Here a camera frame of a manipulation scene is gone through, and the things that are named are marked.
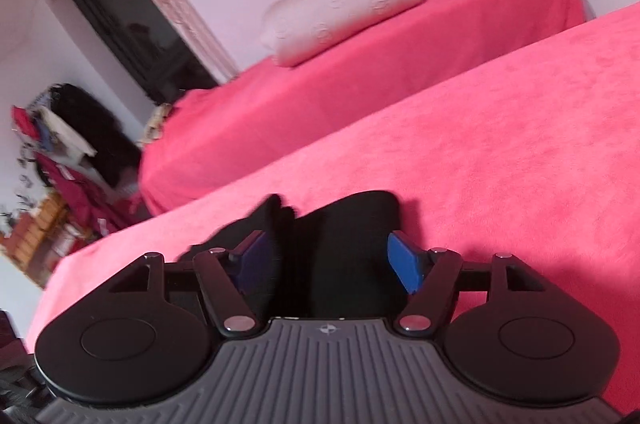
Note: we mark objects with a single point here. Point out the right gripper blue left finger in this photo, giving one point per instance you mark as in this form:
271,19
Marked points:
253,263

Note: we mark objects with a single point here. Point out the near bed pink cover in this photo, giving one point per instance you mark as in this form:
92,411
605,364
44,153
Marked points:
535,154

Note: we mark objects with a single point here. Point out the wooden shelf with items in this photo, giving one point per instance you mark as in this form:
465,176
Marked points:
41,238

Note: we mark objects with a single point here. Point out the bed pink cover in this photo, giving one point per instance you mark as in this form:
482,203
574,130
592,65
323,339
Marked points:
214,137
535,154

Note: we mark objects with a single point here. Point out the far bed pink cover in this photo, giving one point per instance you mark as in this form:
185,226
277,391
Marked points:
214,137

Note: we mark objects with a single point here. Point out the pile of hanging clothes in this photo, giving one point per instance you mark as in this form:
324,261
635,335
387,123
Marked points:
79,150

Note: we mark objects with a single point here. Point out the dark window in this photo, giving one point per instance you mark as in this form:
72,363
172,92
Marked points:
148,46

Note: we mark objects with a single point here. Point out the beige cloth on bed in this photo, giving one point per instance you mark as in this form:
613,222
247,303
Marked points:
153,129

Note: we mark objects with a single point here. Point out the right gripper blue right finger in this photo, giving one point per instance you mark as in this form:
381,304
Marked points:
409,262

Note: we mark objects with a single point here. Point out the white pillow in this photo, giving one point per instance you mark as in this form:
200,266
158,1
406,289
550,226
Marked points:
297,30

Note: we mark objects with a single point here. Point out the black pants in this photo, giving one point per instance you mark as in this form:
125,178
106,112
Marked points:
330,263

